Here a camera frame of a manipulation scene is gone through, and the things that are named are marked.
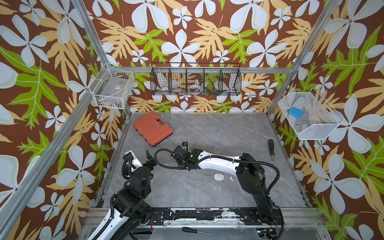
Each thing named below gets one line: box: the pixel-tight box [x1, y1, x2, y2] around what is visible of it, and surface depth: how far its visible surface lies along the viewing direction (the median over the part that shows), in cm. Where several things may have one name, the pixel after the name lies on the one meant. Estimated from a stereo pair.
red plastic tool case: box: [133, 111, 174, 147], surface depth 107 cm
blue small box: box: [288, 107, 304, 119], surface depth 86 cm
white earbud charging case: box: [214, 173, 225, 181], surface depth 87 cm
